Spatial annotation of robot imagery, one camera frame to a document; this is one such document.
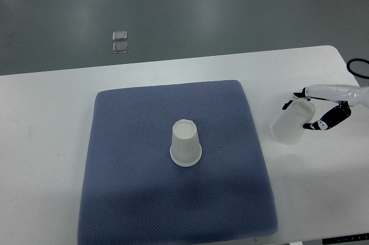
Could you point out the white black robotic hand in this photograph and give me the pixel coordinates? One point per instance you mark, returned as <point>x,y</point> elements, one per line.
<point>345,96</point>

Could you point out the white paper cup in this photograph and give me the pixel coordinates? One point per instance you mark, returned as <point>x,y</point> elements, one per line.
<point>185,149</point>
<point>288,128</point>

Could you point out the black table control panel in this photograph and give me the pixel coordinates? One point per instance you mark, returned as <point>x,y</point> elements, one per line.
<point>346,239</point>

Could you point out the white paper cup on mat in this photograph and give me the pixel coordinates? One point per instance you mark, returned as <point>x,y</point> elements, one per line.
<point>185,149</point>

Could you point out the lower metal floor plate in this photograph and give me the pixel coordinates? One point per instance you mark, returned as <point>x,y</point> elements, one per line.
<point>119,47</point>

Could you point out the metal floor plate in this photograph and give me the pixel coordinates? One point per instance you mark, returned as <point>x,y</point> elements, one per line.
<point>119,35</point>
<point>119,47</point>

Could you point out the upper metal floor plate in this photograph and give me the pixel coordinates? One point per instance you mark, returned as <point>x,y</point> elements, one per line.
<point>119,35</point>

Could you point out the blue quilted mat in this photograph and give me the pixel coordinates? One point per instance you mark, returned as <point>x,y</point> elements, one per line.
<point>175,164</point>

